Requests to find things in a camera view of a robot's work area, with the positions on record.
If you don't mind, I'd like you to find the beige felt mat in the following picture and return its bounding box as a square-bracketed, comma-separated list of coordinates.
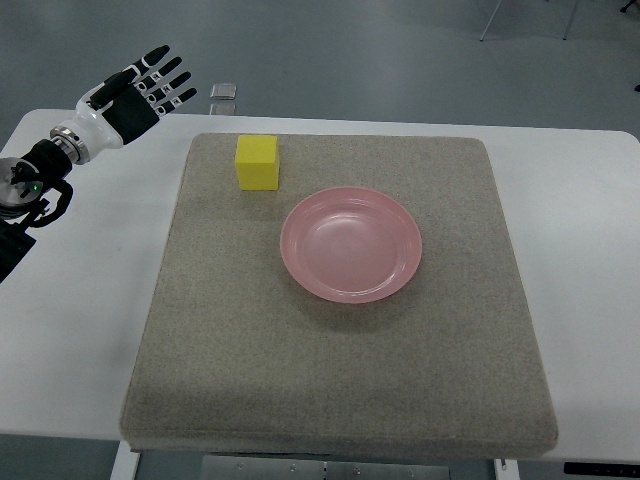
[120, 133, 559, 461]

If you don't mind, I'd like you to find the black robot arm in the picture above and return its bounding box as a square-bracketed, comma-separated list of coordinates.
[1, 126, 90, 279]

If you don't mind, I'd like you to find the grey metal table frame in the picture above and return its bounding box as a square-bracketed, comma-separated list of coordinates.
[109, 442, 521, 479]

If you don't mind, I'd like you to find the yellow foam block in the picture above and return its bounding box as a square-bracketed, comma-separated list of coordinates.
[235, 134, 280, 191]

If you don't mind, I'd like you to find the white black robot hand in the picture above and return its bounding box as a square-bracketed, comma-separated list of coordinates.
[74, 45, 197, 155]

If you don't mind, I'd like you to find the pink plate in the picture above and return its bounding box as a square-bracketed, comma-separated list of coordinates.
[280, 187, 423, 304]

